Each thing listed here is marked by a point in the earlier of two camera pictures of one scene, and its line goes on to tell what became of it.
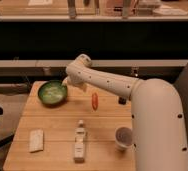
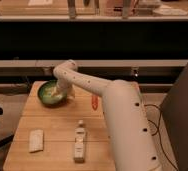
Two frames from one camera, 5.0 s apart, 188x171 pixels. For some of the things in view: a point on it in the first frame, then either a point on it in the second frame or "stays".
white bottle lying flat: (79, 143) stays
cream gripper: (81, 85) to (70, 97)
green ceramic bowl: (53, 93) stays
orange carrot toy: (94, 101) stays
